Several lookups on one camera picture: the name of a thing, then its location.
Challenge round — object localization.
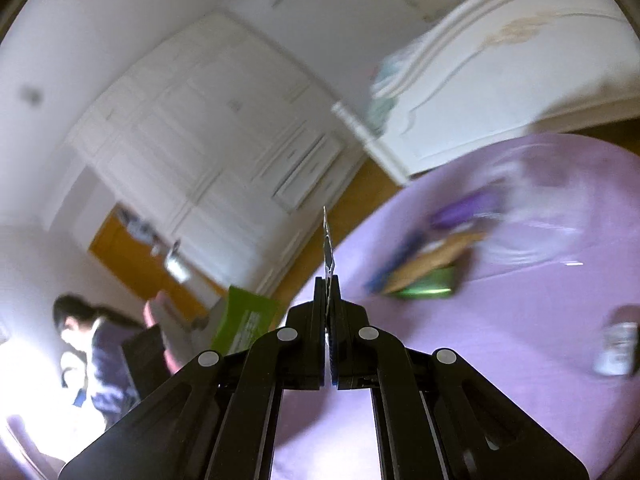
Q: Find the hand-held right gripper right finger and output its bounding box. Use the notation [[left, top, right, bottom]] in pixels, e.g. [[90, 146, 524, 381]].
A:
[[330, 280, 586, 480]]

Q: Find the person's left hand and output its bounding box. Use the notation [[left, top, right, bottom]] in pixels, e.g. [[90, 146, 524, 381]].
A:
[[142, 292, 177, 376]]

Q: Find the pale green cloth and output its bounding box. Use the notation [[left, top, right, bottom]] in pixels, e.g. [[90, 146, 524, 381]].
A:
[[367, 45, 421, 133]]

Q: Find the blue packet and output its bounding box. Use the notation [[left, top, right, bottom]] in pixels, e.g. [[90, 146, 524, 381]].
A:
[[367, 232, 431, 295]]

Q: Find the beige packet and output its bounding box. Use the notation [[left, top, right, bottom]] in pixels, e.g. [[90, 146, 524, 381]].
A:
[[387, 232, 488, 295]]

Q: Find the purple packet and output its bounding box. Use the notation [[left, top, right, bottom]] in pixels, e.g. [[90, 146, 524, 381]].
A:
[[431, 194, 503, 228]]

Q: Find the thin silver wrapper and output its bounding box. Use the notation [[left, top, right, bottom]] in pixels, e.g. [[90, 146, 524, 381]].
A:
[[321, 206, 337, 386]]

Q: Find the purple tablecloth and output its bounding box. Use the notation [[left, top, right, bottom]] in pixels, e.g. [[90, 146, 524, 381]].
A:
[[270, 132, 640, 480]]

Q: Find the person's own upper body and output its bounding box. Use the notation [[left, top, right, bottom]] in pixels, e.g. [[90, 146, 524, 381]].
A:
[[52, 294, 143, 418]]

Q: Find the brown wooden door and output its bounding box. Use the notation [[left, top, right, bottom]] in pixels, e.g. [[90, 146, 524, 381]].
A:
[[89, 204, 236, 311]]

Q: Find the white wardrobe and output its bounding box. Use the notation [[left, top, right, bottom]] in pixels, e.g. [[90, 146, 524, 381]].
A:
[[42, 7, 368, 306]]

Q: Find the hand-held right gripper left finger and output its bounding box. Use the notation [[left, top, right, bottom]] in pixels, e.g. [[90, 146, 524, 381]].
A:
[[59, 276, 331, 480]]

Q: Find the green snack packet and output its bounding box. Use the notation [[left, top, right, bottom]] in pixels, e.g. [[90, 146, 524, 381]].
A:
[[397, 266, 458, 302], [210, 285, 280, 356]]

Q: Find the small white bottle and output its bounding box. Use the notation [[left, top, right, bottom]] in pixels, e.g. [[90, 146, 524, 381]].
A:
[[594, 321, 640, 377]]

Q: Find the silver door handle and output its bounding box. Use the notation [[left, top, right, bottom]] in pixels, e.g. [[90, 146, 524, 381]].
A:
[[165, 241, 190, 282]]

